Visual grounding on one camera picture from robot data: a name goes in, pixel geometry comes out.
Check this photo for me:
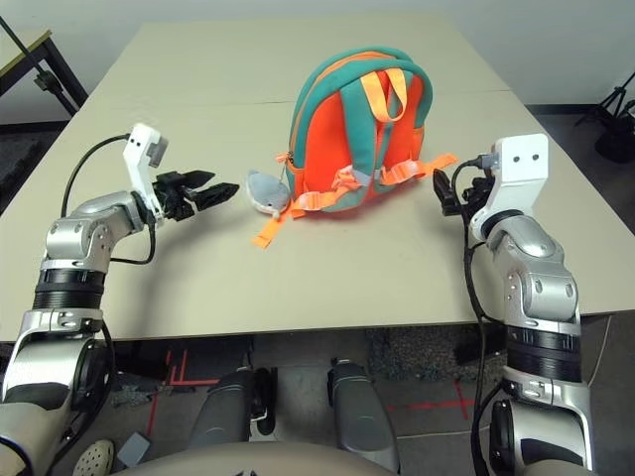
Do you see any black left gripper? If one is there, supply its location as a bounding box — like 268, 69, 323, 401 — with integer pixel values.
152, 170, 241, 222

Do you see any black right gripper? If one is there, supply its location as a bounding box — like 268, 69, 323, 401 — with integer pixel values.
433, 168, 495, 217

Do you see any orange and teal backpack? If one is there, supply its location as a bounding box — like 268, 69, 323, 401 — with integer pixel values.
251, 46, 459, 250

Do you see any grey white plush toy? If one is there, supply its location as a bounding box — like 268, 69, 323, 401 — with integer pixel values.
246, 169, 291, 217

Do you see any black tripod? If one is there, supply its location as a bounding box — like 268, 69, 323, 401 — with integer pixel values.
576, 72, 635, 164

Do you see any black stand pole with clamp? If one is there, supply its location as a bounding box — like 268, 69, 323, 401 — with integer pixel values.
0, 14, 64, 100

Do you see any black framed side table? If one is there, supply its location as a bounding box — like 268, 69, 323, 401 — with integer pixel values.
0, 29, 88, 118

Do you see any grey robot left leg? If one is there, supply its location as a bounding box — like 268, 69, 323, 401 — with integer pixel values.
188, 365, 279, 450

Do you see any grey robot leg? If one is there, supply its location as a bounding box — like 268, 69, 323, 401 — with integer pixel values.
326, 358, 401, 473
188, 365, 279, 450

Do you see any grey robot right leg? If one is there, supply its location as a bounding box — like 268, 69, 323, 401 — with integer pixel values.
326, 358, 401, 473

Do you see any grey foot pedal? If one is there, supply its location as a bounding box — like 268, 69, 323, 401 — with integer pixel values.
118, 431, 153, 468

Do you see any beige robot torso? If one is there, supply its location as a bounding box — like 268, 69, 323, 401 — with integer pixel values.
122, 439, 398, 476

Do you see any white perforated shoe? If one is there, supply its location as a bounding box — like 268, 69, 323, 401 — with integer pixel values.
72, 437, 116, 476

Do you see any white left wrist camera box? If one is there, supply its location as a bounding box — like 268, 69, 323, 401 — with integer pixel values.
122, 123, 171, 222

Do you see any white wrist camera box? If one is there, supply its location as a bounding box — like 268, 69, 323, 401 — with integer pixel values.
122, 123, 171, 222
468, 133, 551, 245

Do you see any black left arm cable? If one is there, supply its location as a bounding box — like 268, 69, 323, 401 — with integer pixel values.
61, 133, 158, 267

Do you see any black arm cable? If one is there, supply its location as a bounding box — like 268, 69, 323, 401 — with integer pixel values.
452, 155, 498, 476
61, 133, 158, 267

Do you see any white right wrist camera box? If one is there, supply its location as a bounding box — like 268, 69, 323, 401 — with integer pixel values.
468, 133, 551, 245

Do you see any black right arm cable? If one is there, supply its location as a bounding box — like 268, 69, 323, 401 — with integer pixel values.
452, 155, 498, 476

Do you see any thin white floor cable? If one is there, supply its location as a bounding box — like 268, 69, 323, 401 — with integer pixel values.
588, 313, 614, 389

